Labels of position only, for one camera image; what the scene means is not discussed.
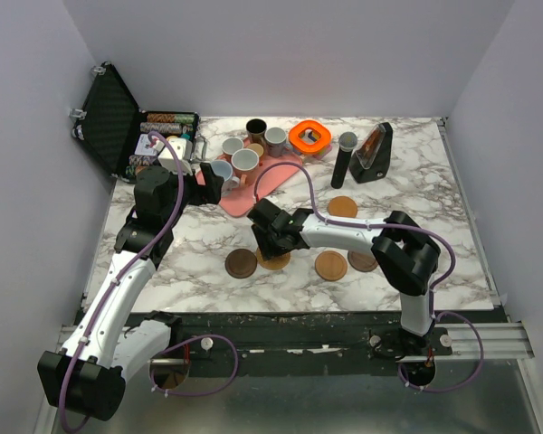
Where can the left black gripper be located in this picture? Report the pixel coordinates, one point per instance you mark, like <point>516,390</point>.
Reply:
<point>209,193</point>

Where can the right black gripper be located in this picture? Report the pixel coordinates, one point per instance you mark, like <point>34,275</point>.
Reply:
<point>262,233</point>

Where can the small woven rattan coaster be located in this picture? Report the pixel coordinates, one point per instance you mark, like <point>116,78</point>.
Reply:
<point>276,263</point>

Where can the dark wood coaster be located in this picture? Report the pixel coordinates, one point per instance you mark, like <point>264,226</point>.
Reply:
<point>362,262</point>
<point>240,263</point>

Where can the light wood coaster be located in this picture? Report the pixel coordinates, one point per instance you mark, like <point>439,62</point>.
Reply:
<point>331,265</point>
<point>342,206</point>

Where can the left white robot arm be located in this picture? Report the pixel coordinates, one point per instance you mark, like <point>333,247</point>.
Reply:
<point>88,375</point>

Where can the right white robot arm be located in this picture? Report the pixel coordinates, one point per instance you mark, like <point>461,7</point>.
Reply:
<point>406,254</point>

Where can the small tan cup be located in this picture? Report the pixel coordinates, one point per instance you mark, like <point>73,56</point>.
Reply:
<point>257,148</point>

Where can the light blue mug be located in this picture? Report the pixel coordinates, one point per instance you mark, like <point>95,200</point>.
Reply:
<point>224,169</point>

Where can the pink serving tray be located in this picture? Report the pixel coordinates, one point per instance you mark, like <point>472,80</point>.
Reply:
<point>264,180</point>

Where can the pink mug front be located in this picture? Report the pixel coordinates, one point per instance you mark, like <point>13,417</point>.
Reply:
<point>244,162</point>

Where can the pink mug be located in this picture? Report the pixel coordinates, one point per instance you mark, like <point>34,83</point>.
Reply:
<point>244,162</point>
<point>230,146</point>

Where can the pink mug back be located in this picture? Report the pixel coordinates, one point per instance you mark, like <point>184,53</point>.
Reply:
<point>230,146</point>

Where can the black gold mug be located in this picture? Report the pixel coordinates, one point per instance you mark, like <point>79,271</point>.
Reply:
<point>256,128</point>

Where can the grey mug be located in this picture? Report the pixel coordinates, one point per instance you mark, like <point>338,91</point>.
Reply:
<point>276,140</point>

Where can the orange lid container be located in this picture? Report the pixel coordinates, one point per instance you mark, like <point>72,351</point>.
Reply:
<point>310,138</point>

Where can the black poker chip case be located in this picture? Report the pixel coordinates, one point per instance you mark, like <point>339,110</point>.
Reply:
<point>113,128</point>

